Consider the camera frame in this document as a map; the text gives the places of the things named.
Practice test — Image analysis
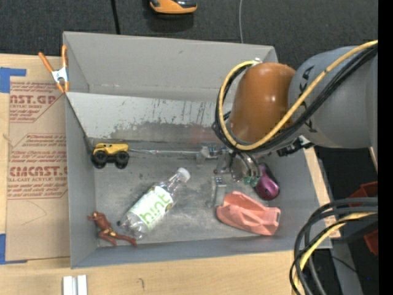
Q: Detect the purple computer mouse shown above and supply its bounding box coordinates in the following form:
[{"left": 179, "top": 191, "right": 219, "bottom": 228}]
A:
[{"left": 254, "top": 163, "right": 281, "bottom": 201}]

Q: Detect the black cylinder on white bracket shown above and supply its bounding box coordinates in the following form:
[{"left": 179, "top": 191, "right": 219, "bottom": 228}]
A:
[{"left": 276, "top": 135, "right": 316, "bottom": 158}]

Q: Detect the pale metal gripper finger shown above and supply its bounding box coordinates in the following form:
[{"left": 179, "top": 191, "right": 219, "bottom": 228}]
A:
[
  {"left": 195, "top": 144, "right": 218, "bottom": 166},
  {"left": 210, "top": 176, "right": 228, "bottom": 209}
]

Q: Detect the grey metal bin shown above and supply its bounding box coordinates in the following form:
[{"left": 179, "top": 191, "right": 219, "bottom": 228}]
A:
[{"left": 62, "top": 31, "right": 334, "bottom": 269}]

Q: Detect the yellow toy truck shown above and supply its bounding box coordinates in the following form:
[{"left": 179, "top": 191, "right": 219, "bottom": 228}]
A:
[{"left": 90, "top": 142, "right": 130, "bottom": 170}]

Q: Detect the salmon pink plastic bottle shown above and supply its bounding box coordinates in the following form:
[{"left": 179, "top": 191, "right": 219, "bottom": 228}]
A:
[{"left": 216, "top": 191, "right": 282, "bottom": 237}]

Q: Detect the red-brown toy figure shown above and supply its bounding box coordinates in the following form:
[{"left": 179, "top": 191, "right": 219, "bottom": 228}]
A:
[{"left": 87, "top": 211, "right": 138, "bottom": 248}]

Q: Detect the clear plastic bottle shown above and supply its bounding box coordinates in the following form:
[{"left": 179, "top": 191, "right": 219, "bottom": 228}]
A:
[{"left": 118, "top": 167, "right": 192, "bottom": 241}]

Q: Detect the brown cardboard board red print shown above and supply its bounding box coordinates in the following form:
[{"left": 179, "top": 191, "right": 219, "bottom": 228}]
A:
[{"left": 0, "top": 53, "right": 71, "bottom": 266}]

